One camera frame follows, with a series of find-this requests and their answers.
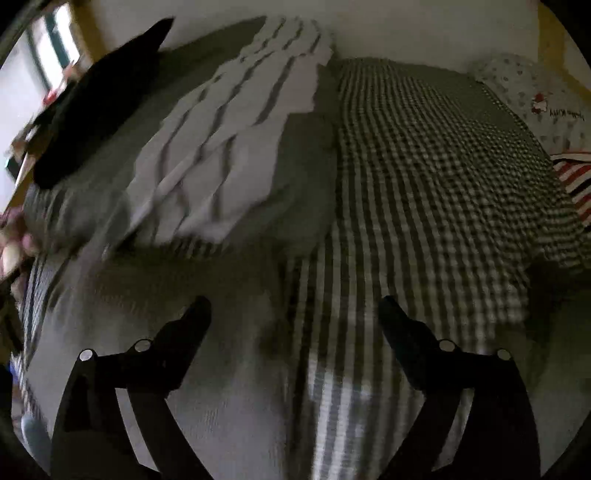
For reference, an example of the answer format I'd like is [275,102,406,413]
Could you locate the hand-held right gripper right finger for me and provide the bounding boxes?
[378,295,541,480]

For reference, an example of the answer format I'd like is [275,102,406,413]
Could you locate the black cloth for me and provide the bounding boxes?
[33,17,175,189]

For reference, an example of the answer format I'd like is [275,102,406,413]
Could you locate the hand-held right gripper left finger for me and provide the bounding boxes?
[50,295,213,480]

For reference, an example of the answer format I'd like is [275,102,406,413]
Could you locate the red white striped cloth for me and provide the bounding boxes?
[551,152,591,215]

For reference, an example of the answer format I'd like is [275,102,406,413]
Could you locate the grey duvet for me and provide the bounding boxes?
[23,16,342,259]

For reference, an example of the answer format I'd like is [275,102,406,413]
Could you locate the white grey striped cloth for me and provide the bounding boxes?
[124,16,335,245]

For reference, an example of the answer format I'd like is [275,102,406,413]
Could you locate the white dotted pillow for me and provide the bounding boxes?
[471,53,591,153]

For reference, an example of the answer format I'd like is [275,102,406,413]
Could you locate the grey cable knit sweater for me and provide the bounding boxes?
[18,240,319,480]

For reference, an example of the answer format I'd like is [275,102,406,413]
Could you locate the black white checkered bed sheet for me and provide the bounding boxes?
[277,58,587,480]

